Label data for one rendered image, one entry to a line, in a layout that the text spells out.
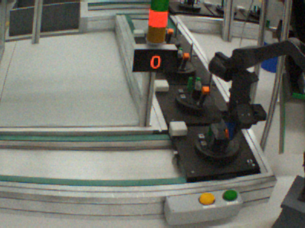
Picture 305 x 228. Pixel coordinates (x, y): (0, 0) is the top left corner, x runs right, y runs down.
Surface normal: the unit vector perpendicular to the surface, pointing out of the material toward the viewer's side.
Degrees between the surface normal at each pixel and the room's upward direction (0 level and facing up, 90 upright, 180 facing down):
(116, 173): 0
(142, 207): 90
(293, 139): 45
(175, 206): 0
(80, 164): 0
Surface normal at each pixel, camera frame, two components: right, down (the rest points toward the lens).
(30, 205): 0.18, 0.54
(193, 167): 0.10, -0.84
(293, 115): 0.07, -0.22
